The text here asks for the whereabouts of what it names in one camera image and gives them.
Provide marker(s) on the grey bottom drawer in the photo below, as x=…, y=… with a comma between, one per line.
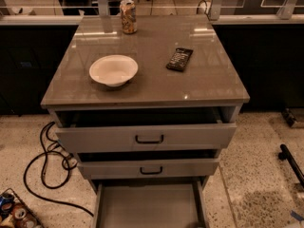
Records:
x=172, y=204

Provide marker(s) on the grey drawer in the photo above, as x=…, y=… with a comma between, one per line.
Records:
x=146, y=137
x=172, y=204
x=147, y=164

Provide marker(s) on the grey drawer cabinet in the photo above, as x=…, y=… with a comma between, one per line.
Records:
x=209, y=91

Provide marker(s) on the grey middle drawer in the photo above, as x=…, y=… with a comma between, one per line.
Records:
x=147, y=164

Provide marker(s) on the grey top drawer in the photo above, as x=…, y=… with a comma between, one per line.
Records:
x=146, y=137

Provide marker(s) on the white bowl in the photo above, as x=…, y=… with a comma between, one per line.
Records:
x=113, y=70

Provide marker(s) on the black snack bar wrapper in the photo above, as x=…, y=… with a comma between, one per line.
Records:
x=180, y=59

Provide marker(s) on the orange soda can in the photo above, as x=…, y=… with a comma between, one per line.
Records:
x=128, y=16

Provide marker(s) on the black floor bar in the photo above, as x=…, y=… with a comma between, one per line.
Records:
x=286, y=155

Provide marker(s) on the glass barrier with posts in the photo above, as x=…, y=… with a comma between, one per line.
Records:
x=17, y=12

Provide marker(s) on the wire basket of cans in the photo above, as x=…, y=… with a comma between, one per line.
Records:
x=14, y=213

